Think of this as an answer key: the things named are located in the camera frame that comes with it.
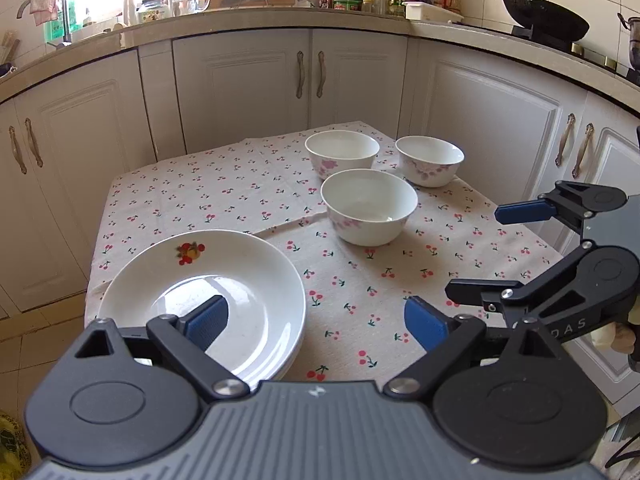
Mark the cherry-print tablecloth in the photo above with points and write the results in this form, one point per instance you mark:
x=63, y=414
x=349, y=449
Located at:
x=210, y=185

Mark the green tin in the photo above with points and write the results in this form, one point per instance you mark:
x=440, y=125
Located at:
x=347, y=5

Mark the yellow plastic bag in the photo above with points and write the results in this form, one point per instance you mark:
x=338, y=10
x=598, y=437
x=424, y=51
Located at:
x=12, y=440

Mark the person's right hand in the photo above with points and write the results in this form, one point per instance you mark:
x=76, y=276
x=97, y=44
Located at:
x=617, y=340

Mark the white pink-flower bowl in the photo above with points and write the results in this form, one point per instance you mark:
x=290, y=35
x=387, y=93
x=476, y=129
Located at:
x=430, y=160
x=367, y=210
x=345, y=152

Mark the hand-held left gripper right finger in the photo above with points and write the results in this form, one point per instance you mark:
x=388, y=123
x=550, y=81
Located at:
x=425, y=322

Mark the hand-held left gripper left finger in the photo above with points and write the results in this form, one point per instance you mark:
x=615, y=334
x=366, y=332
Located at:
x=206, y=322

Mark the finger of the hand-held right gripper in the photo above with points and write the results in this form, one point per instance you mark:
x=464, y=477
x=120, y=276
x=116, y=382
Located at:
x=480, y=292
x=522, y=211

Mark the pink dish cloth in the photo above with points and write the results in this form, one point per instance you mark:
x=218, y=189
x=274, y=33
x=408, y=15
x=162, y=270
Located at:
x=42, y=5

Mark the white plastic tray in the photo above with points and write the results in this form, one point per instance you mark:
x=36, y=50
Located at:
x=432, y=11

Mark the metal pot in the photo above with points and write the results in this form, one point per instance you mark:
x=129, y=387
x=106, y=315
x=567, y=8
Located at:
x=634, y=40

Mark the metal faucet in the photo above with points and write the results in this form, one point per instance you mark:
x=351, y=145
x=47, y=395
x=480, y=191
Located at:
x=64, y=15

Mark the clear glass pitcher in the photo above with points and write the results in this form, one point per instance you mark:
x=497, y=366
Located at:
x=187, y=0

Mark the glass jar with lid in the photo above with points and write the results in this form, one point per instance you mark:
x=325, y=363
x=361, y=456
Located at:
x=151, y=10

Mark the black gas stove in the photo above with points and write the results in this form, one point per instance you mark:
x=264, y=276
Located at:
x=537, y=39

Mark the black wok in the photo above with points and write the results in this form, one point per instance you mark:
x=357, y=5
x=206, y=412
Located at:
x=547, y=15

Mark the green dish soap bottle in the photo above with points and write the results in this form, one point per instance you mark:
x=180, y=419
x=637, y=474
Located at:
x=56, y=27

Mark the small glass jar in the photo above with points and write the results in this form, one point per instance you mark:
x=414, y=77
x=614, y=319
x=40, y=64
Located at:
x=367, y=6

